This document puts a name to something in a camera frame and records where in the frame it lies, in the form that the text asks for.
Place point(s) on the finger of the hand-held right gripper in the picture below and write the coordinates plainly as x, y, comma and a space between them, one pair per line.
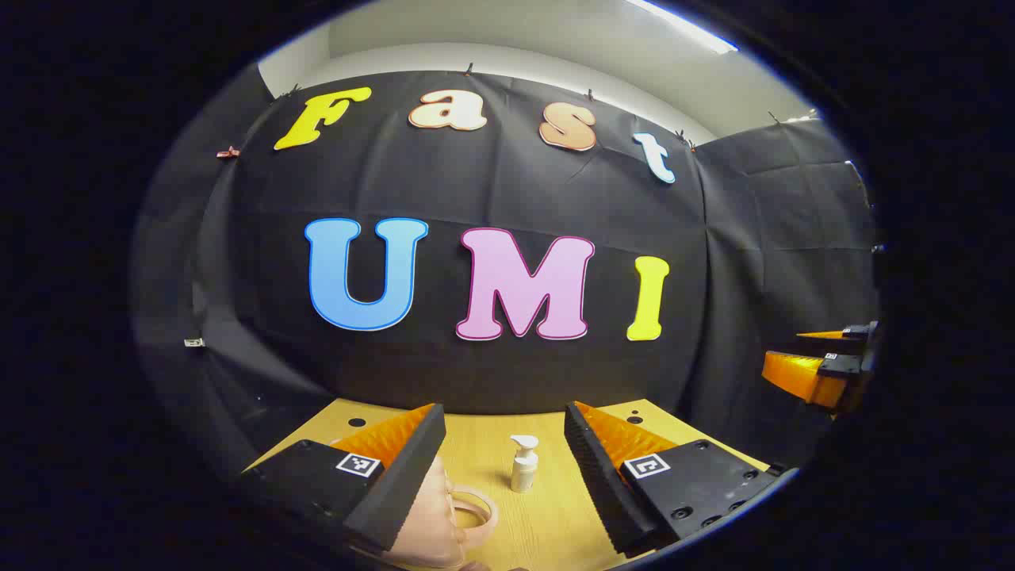
809, 379
856, 337

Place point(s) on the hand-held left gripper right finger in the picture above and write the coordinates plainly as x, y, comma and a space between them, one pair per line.
603, 492

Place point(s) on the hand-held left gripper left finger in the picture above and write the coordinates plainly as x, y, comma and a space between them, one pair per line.
396, 492

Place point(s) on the white pump bottle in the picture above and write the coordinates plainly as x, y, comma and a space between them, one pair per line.
523, 476

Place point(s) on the black backdrop cloth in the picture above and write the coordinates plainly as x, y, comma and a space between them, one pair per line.
476, 190

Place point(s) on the small red clip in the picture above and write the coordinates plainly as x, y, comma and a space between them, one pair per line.
227, 152

